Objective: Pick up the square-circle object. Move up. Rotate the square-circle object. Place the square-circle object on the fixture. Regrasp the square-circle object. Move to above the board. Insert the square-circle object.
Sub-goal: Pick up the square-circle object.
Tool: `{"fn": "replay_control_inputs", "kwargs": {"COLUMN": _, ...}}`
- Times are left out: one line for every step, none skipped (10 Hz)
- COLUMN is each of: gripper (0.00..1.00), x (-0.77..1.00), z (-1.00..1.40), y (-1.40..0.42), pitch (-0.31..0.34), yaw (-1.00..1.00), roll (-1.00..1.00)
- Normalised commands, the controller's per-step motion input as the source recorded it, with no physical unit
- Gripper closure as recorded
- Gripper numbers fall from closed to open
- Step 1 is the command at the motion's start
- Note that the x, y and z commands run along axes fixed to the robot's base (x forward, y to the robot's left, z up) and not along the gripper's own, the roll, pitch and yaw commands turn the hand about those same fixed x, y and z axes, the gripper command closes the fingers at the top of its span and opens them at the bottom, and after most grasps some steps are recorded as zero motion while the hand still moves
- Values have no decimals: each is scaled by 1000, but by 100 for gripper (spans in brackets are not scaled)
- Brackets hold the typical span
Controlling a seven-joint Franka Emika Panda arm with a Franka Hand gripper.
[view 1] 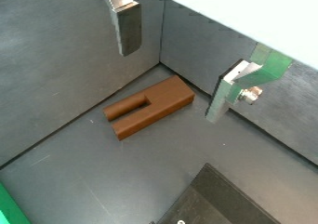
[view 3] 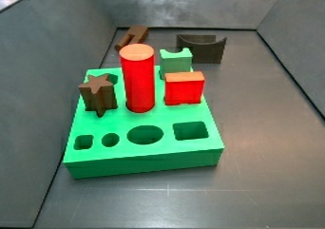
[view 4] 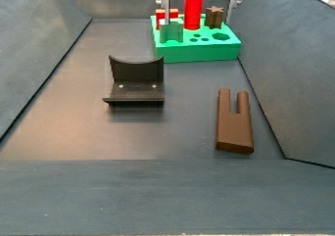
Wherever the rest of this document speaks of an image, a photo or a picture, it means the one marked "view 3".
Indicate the brown star peg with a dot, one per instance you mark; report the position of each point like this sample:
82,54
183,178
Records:
98,94

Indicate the red square block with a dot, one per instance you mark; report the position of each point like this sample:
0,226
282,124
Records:
183,87

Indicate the brown square-circle forked object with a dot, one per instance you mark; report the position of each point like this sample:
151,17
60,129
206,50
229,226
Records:
134,36

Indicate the green fixture base block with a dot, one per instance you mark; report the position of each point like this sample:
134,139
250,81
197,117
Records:
171,137

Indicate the green notched block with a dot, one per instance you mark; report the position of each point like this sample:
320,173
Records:
175,61

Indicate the dark grey curved cradle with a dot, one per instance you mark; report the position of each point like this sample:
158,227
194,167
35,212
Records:
205,47

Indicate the red cylinder peg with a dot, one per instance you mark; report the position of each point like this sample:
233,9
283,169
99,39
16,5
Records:
138,59

